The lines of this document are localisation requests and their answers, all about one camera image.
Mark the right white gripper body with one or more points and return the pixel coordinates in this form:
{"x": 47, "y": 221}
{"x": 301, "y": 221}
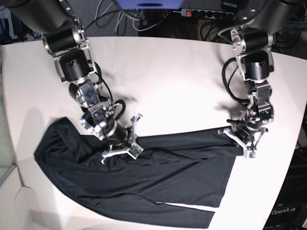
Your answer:
{"x": 128, "y": 145}

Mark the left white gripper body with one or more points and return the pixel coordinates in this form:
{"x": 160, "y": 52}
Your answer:
{"x": 249, "y": 146}

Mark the dark navy long-sleeve shirt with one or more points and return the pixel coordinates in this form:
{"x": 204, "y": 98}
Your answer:
{"x": 174, "y": 175}

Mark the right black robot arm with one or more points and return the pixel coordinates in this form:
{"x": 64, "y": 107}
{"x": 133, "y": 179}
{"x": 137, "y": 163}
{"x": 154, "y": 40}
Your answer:
{"x": 64, "y": 39}

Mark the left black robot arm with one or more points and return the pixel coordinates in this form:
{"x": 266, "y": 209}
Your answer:
{"x": 252, "y": 38}

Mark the black OpenArm control box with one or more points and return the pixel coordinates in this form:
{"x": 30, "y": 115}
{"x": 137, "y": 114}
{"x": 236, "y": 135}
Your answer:
{"x": 290, "y": 209}

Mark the blue plastic box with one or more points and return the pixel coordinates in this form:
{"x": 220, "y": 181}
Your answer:
{"x": 149, "y": 4}

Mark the white power strip red switch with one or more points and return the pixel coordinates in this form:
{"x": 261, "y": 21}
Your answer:
{"x": 207, "y": 14}

